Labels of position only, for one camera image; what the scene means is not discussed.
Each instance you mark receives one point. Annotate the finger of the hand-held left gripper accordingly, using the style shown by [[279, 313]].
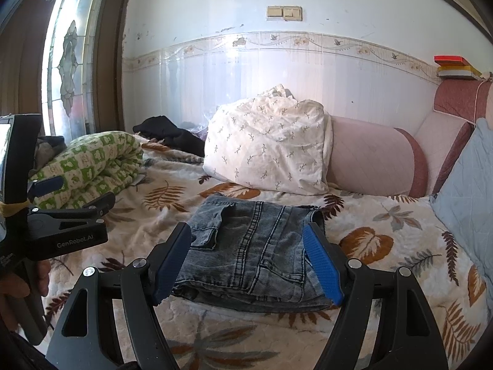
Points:
[[100, 206], [48, 186]]

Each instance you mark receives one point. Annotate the light blue quilted cushion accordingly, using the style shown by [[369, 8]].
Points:
[[470, 192]]

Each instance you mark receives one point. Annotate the red book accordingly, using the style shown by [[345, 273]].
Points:
[[448, 60]]

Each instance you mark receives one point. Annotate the person's left hand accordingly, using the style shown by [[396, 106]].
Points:
[[11, 300]]

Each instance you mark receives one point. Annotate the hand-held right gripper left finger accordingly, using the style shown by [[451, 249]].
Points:
[[169, 266]]

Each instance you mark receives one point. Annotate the grey denim pants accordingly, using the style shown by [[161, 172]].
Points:
[[250, 246]]

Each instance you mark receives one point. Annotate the beige wall switch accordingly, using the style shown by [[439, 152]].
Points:
[[284, 12]]

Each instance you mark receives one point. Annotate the white sprig-print pillow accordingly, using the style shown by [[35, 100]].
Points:
[[269, 142]]

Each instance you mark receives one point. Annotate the black cloth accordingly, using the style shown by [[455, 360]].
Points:
[[169, 133]]

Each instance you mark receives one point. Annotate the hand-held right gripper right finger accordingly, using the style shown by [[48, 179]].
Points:
[[323, 266]]

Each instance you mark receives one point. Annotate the pink and maroon headboard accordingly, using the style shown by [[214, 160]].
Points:
[[458, 100]]

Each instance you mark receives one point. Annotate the green and white blanket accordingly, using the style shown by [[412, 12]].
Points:
[[96, 162]]

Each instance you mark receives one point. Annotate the stained glass window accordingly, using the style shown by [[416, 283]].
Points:
[[69, 65]]

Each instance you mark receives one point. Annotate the brown wooden window frame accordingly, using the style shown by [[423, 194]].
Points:
[[109, 65]]

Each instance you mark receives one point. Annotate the leaf-print blanket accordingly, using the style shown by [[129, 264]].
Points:
[[404, 200]]

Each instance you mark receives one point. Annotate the grey cloth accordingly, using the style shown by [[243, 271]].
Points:
[[50, 148]]

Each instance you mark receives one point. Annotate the pink bolster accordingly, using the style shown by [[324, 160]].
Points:
[[369, 154]]

